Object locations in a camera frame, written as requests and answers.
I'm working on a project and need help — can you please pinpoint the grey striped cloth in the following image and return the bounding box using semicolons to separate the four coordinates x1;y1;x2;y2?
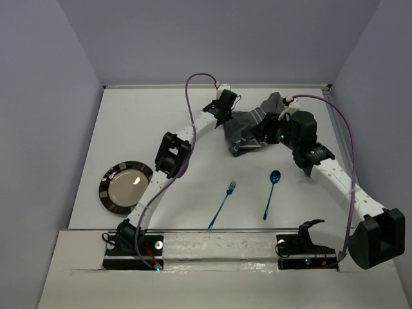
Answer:
223;92;284;157

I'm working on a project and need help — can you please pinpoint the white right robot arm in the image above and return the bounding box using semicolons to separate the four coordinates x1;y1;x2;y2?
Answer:
250;111;406;270

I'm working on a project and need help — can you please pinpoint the dark rimmed dinner plate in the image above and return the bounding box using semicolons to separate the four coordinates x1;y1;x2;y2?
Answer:
98;161;153;216

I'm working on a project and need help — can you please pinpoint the white table edge rail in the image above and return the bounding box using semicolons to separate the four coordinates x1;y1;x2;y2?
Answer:
102;82;332;90

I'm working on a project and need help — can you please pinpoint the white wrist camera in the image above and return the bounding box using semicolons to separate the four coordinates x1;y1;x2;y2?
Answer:
216;84;231;99
278;96;301;120

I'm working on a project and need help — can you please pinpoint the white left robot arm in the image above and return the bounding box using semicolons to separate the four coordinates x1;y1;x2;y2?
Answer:
115;84;238;254

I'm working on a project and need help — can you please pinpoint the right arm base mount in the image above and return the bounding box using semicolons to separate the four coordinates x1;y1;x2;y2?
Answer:
274;219;339;270

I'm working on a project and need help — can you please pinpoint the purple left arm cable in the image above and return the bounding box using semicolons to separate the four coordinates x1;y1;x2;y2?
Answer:
135;73;221;270

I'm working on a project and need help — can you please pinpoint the blue metallic spoon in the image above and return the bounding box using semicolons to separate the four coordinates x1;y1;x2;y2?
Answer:
263;170;281;221

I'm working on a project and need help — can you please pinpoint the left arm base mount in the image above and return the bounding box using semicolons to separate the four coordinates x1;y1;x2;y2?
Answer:
102;232;164;272

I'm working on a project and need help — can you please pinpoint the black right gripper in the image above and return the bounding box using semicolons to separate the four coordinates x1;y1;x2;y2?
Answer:
248;112;300;151

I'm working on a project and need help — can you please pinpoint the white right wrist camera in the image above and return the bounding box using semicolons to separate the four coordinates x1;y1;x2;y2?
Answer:
278;96;301;120

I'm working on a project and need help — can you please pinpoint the blue metallic fork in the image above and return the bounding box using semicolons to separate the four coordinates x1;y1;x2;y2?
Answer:
207;180;237;230

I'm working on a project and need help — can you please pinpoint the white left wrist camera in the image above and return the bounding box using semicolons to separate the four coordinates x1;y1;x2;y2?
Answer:
216;84;231;99

